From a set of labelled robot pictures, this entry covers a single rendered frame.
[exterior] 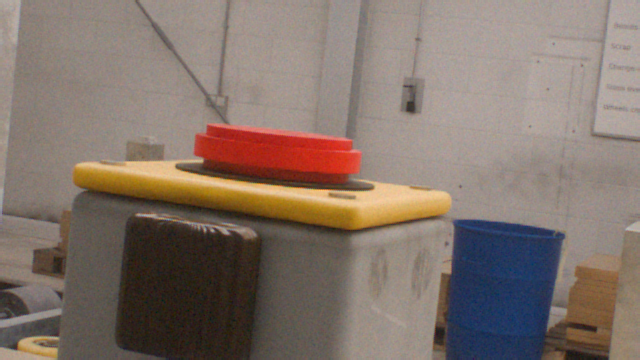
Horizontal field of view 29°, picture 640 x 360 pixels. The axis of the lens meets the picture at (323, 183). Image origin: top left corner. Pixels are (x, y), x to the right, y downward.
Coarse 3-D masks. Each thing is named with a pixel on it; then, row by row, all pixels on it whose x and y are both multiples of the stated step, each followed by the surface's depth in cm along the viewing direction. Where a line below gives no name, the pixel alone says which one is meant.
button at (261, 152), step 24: (216, 144) 28; (240, 144) 27; (264, 144) 28; (288, 144) 28; (312, 144) 28; (336, 144) 28; (216, 168) 28; (240, 168) 28; (264, 168) 28; (288, 168) 27; (312, 168) 28; (336, 168) 28
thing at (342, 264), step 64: (128, 192) 27; (192, 192) 26; (256, 192) 26; (320, 192) 26; (384, 192) 29; (320, 256) 25; (384, 256) 27; (64, 320) 28; (256, 320) 26; (320, 320) 25; (384, 320) 27
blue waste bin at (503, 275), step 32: (480, 224) 623; (512, 224) 624; (480, 256) 579; (512, 256) 574; (544, 256) 578; (480, 288) 580; (512, 288) 576; (544, 288) 583; (448, 320) 600; (480, 320) 581; (512, 320) 578; (544, 320) 588; (448, 352) 598; (480, 352) 582; (512, 352) 580
